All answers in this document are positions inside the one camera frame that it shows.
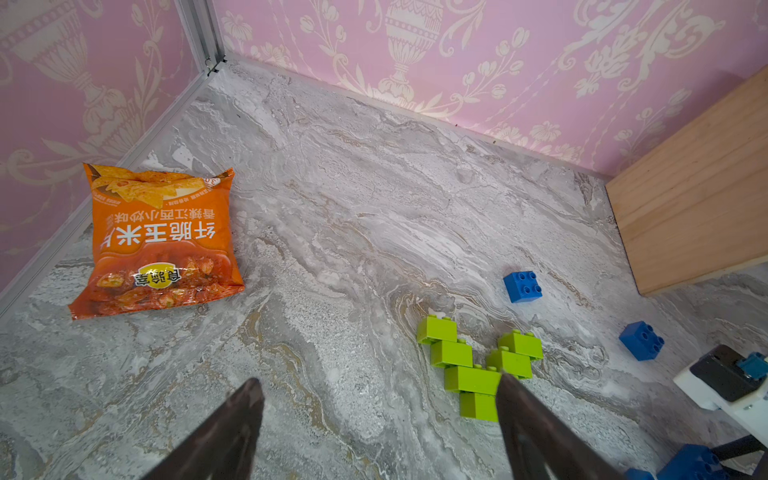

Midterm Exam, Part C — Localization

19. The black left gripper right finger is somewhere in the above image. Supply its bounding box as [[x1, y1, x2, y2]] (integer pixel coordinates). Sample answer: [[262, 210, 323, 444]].
[[495, 373, 623, 480]]

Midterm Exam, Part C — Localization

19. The blue 2x2 lego brick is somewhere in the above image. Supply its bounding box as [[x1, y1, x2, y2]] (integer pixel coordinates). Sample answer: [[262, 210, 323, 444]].
[[503, 271, 542, 304]]

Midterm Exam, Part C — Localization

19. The wooden shelf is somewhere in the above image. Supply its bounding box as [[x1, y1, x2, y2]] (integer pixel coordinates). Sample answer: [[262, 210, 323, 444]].
[[606, 70, 767, 296]]

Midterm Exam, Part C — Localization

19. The orange snack bag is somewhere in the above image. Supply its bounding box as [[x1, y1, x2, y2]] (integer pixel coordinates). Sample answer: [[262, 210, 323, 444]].
[[69, 164, 245, 320]]

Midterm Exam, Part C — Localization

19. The green 2x4 lego brick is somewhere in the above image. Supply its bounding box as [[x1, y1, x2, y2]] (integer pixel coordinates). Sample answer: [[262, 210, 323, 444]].
[[444, 366, 501, 396]]

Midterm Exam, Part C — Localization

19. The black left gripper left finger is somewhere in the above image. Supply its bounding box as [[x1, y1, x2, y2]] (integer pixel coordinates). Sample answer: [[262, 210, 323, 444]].
[[145, 378, 265, 479]]

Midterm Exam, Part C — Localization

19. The blue lego brick assembly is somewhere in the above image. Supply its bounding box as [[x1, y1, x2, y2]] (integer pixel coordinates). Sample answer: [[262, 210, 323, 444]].
[[619, 321, 665, 361]]

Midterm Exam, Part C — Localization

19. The green 2x2 lego brick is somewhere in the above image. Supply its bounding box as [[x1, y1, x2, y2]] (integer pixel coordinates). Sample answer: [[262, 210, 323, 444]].
[[430, 340, 474, 369], [460, 392, 498, 423]]

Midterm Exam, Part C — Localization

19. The blue 2x2 lego front left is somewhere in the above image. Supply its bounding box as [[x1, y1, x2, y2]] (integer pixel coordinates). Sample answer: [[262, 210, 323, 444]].
[[624, 444, 731, 480]]

